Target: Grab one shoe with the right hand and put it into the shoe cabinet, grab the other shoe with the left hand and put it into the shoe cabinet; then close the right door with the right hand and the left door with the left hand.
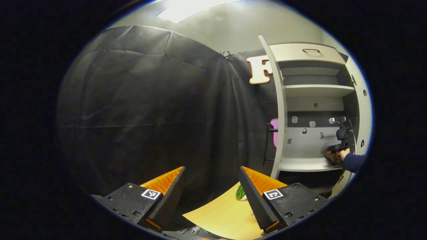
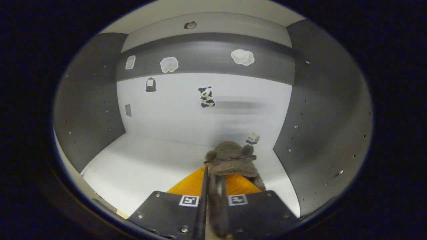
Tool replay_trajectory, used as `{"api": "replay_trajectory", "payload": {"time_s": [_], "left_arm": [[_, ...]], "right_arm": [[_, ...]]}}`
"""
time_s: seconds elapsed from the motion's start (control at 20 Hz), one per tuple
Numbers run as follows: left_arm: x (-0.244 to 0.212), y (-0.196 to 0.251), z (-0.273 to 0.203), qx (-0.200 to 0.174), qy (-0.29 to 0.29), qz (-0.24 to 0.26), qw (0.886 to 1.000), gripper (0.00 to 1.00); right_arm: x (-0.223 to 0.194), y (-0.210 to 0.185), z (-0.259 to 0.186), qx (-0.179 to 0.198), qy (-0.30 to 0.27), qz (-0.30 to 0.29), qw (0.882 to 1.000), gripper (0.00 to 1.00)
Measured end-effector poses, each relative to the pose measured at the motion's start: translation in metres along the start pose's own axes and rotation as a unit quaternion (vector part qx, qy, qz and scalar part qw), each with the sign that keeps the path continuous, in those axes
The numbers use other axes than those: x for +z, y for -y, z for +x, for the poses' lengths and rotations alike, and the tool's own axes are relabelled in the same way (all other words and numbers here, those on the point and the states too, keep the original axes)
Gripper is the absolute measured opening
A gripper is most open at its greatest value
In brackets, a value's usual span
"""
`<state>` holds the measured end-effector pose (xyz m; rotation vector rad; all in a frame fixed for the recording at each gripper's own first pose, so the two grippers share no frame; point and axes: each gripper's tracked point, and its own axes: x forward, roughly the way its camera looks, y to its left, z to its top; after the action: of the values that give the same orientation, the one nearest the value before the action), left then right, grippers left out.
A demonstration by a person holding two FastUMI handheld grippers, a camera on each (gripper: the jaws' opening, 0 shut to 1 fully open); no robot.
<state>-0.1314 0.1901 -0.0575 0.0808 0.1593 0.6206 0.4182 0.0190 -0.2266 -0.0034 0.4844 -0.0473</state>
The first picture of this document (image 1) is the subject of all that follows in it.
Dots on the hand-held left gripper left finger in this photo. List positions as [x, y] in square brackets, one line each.
[170, 196]

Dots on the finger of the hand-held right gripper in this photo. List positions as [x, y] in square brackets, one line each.
[337, 147]

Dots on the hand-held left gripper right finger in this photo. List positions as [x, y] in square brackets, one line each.
[253, 200]

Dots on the brown shoe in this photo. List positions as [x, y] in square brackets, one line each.
[330, 159]

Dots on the white shoe cabinet door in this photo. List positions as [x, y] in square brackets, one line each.
[281, 110]
[365, 116]

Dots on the white shoe cabinet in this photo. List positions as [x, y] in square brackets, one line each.
[307, 150]

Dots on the white cabinet shelf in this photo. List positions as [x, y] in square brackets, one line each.
[317, 90]

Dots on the metal door hinge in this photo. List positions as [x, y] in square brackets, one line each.
[353, 80]

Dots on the white cabinet drawer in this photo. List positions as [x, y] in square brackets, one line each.
[290, 55]

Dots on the green striped object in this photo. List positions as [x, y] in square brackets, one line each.
[241, 192]

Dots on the ceiling light panel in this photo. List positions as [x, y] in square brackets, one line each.
[193, 8]

